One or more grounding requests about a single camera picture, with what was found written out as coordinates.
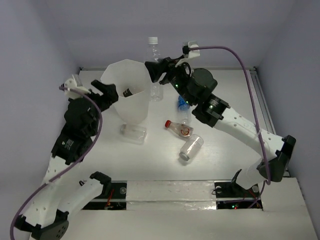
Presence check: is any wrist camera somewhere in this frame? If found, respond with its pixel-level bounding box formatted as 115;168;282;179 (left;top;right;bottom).
59;74;91;100
175;41;200;68

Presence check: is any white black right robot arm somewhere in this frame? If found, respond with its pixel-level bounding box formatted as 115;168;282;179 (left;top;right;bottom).
144;57;296;196

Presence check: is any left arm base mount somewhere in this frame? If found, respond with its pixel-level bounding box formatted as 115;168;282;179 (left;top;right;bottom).
82;181;127;211

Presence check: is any small black cap bottle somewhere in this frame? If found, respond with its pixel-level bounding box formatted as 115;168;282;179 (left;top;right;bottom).
122;88;133;98

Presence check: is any silver taped front rail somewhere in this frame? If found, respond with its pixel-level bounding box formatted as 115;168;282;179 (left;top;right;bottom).
125;180;217;211

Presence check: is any red cap clear bottle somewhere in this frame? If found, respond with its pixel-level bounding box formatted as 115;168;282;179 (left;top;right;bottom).
164;120;194;139

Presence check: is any white translucent plastic bin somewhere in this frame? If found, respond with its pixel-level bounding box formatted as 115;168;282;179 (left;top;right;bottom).
100;59;151;124

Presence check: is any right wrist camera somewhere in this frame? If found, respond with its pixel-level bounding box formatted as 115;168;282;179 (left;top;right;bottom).
175;41;200;68

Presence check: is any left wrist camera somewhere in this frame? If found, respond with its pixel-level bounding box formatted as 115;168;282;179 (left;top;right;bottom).
59;74;91;100

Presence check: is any blue label water bottle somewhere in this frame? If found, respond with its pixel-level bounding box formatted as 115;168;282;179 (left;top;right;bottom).
177;95;192;125

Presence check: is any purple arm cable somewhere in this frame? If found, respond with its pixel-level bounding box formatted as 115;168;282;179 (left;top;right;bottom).
189;45;271;186
9;86;104;238

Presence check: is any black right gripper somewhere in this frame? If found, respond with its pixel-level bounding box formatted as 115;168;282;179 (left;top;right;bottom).
145;54;195;106

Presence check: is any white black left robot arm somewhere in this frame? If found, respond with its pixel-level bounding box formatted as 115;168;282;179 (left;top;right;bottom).
9;80;119;240

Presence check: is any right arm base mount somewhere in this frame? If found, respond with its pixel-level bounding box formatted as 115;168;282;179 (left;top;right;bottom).
211;169;263;210

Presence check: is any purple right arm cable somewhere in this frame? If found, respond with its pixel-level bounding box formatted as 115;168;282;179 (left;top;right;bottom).
189;45;271;186

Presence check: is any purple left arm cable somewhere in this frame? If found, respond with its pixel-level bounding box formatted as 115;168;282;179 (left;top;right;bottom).
9;86;104;238

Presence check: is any large ribbed clear bottle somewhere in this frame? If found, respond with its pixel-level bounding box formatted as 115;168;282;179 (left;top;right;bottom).
144;36;164;102

